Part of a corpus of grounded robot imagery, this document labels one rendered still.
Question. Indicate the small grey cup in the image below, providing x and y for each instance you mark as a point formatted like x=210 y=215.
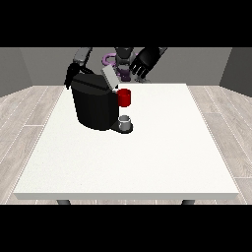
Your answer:
x=125 y=122

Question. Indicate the dark table leg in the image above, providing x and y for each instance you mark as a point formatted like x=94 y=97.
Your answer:
x=64 y=201
x=188 y=201

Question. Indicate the black coffee machine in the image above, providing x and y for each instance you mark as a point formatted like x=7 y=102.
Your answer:
x=93 y=105

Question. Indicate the red pod holder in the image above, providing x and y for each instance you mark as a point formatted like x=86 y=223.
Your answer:
x=124 y=97

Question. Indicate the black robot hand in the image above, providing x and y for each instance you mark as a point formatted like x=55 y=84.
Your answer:
x=69 y=74
x=145 y=60

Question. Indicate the small grey coffee pod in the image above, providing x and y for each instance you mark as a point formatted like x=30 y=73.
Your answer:
x=143 y=80

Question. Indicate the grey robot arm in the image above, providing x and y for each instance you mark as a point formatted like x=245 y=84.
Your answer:
x=82 y=54
x=162 y=50

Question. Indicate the pale grey machine lid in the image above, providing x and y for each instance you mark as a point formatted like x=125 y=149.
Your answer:
x=110 y=77

